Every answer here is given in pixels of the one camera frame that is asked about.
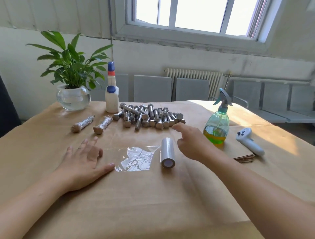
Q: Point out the person's left hand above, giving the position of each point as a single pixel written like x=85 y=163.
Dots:
x=81 y=167

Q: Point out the person's right hand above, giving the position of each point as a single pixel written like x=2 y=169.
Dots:
x=194 y=143

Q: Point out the green spray bottle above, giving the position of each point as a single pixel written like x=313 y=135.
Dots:
x=216 y=129

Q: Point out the white cling film roll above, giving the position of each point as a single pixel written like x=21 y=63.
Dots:
x=168 y=152

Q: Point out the stack of brown paper sheets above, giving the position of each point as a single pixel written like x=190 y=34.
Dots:
x=241 y=150

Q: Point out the pile of steel bolts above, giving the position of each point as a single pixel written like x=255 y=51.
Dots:
x=150 y=115

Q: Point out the clear film sheet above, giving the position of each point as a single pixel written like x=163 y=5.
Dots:
x=138 y=158

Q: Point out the person's left forearm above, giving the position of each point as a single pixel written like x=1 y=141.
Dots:
x=24 y=211

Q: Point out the person's right forearm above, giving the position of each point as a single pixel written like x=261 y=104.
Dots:
x=261 y=192

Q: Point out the large brown paper table cover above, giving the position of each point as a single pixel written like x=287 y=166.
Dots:
x=39 y=147

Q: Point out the grey chair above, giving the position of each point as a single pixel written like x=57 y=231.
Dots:
x=288 y=101
x=193 y=90
x=248 y=96
x=152 y=88
x=123 y=88

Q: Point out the white handheld controller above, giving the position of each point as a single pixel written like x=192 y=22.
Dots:
x=248 y=140

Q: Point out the white radiator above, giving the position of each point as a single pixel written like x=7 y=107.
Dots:
x=193 y=76

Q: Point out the round glass vase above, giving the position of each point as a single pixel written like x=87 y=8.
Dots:
x=73 y=97

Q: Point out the white glue bottle blue cap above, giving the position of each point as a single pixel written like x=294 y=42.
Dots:
x=112 y=97

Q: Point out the black trash bin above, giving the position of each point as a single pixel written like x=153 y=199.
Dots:
x=7 y=108

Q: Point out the green leafy plant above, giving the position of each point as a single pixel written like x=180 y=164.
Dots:
x=71 y=61

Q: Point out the white framed window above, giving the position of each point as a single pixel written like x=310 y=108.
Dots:
x=197 y=19

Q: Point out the white vertical blind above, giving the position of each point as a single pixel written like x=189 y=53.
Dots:
x=54 y=15

